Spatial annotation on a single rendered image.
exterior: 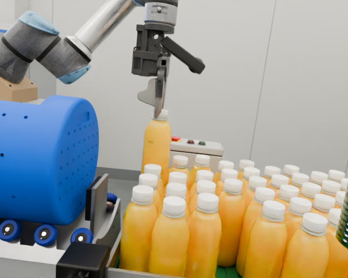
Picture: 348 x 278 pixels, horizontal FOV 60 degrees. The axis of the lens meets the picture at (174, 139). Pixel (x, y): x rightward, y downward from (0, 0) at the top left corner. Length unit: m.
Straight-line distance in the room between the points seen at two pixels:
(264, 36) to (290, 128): 1.07
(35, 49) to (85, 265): 0.79
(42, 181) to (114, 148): 2.97
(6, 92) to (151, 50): 0.57
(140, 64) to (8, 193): 0.38
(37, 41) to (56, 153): 0.61
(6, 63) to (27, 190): 0.62
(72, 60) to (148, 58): 0.47
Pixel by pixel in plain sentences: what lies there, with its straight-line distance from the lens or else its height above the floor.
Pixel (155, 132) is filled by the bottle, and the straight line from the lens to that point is 0.73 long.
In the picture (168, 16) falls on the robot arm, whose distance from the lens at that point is 0.72.
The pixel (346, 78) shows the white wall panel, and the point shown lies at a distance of 3.89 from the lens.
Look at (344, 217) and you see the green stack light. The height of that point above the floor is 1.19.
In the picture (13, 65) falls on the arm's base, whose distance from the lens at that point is 1.16.
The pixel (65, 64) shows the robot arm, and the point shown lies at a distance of 1.13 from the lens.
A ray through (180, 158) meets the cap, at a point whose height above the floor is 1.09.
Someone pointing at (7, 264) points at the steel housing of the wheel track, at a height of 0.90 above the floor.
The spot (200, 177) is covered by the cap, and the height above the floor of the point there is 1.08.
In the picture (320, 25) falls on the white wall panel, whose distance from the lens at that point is 3.76.
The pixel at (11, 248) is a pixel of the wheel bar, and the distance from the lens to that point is 0.73.
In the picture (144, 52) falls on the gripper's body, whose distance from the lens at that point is 0.71.
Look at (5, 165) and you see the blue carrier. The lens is 0.63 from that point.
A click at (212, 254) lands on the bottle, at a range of 0.60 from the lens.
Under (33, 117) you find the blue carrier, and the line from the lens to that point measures 0.63.
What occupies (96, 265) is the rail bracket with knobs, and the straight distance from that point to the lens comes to 0.53.
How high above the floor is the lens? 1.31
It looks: 12 degrees down
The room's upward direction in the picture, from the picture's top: 6 degrees clockwise
